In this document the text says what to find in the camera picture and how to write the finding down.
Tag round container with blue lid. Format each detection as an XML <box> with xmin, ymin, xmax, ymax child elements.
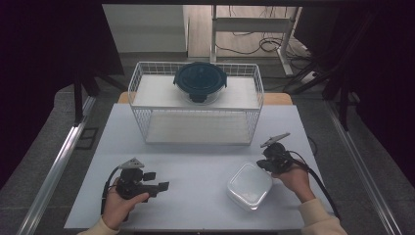
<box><xmin>172</xmin><ymin>62</ymin><xmax>228</xmax><ymax>106</ymax></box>

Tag black floor cables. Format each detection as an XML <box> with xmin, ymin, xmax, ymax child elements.
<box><xmin>214</xmin><ymin>4</ymin><xmax>314</xmax><ymax>63</ymax></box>

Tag aluminium rail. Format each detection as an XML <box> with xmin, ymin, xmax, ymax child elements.
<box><xmin>16</xmin><ymin>96</ymin><xmax>97</xmax><ymax>235</ymax></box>
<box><xmin>324</xmin><ymin>97</ymin><xmax>404</xmax><ymax>235</ymax></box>

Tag person's left hand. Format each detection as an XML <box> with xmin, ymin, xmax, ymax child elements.
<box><xmin>102</xmin><ymin>187</ymin><xmax>151</xmax><ymax>231</ymax></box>

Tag black floor bracket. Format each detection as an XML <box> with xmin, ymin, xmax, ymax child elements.
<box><xmin>75</xmin><ymin>126</ymin><xmax>100</xmax><ymax>151</ymax></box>

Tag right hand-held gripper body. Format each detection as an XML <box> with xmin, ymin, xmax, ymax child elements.
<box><xmin>259</xmin><ymin>132</ymin><xmax>295</xmax><ymax>174</ymax></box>

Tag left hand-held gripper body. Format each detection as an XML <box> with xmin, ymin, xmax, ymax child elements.
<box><xmin>115</xmin><ymin>158</ymin><xmax>151</xmax><ymax>201</ymax></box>

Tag white wire basket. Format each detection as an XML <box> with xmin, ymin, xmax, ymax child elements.
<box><xmin>127</xmin><ymin>61</ymin><xmax>265</xmax><ymax>146</ymax></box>

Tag white cabinet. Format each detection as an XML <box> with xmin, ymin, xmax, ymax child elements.
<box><xmin>102</xmin><ymin>4</ymin><xmax>190</xmax><ymax>54</ymax></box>

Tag white desk frame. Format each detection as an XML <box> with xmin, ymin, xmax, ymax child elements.
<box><xmin>209</xmin><ymin>4</ymin><xmax>302</xmax><ymax>76</ymax></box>

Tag wooden table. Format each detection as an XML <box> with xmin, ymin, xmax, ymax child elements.
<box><xmin>116</xmin><ymin>91</ymin><xmax>294</xmax><ymax>106</ymax></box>

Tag black stand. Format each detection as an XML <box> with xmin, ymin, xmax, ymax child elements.
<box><xmin>72</xmin><ymin>65</ymin><xmax>128</xmax><ymax>127</ymax></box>
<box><xmin>321</xmin><ymin>65</ymin><xmax>363</xmax><ymax>131</ymax></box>

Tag thin black cable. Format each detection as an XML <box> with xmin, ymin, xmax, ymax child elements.
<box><xmin>307</xmin><ymin>136</ymin><xmax>318</xmax><ymax>157</ymax></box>

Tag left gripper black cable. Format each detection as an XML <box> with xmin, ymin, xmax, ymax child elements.
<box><xmin>100</xmin><ymin>165</ymin><xmax>124</xmax><ymax>216</ymax></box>

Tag white square plastic container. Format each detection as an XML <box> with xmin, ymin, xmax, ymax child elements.
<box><xmin>226</xmin><ymin>162</ymin><xmax>274</xmax><ymax>212</ymax></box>

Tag person's right hand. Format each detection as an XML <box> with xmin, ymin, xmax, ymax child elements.
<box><xmin>273</xmin><ymin>164</ymin><xmax>316</xmax><ymax>204</ymax></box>

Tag dark curtain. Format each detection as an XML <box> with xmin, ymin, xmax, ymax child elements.
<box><xmin>0</xmin><ymin>0</ymin><xmax>125</xmax><ymax>190</ymax></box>
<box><xmin>295</xmin><ymin>0</ymin><xmax>415</xmax><ymax>187</ymax></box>

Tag white power strip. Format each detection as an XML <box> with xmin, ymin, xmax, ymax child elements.
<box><xmin>300</xmin><ymin>70</ymin><xmax>319</xmax><ymax>84</ymax></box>

